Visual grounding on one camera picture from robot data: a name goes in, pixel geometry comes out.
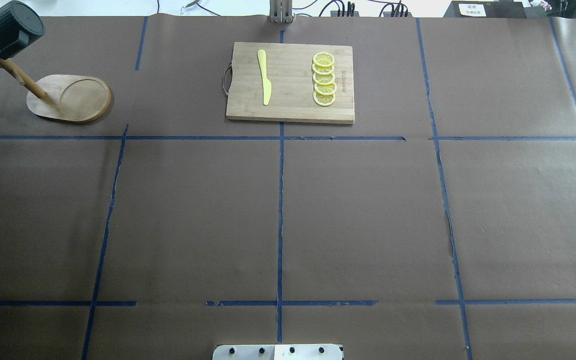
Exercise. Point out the teal ribbed mug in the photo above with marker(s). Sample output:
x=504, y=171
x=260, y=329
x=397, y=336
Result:
x=20, y=26

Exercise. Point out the wooden cup storage rack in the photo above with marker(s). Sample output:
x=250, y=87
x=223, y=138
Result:
x=62, y=97

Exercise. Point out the yellow plastic knife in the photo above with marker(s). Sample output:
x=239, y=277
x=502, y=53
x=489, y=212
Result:
x=266, y=82

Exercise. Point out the bamboo cutting board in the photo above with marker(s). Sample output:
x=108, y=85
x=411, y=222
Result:
x=289, y=68

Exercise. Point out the lemon slice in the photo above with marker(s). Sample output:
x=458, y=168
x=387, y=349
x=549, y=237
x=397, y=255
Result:
x=323, y=100
x=325, y=89
x=324, y=79
x=322, y=70
x=323, y=59

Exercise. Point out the orange black power strip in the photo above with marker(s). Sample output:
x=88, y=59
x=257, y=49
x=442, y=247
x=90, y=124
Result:
x=345, y=9

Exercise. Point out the black box with label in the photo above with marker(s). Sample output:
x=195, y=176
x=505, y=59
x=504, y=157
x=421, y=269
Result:
x=493, y=9

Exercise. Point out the aluminium frame post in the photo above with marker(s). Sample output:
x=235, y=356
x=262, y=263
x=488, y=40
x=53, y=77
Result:
x=281, y=11

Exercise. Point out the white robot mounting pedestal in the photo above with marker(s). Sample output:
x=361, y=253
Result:
x=308, y=351

